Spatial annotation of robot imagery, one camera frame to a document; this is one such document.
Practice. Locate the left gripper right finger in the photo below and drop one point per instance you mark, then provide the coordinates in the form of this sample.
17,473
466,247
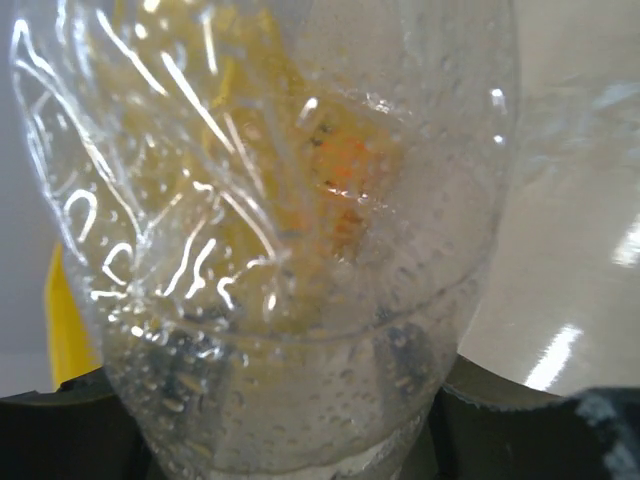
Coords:
483,426

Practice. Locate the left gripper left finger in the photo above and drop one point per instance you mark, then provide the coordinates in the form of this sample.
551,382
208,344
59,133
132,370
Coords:
81,431

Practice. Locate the clear bottle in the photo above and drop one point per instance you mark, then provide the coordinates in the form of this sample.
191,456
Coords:
275,216

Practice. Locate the yellow plastic basket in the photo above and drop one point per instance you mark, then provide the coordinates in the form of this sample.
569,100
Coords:
71,352

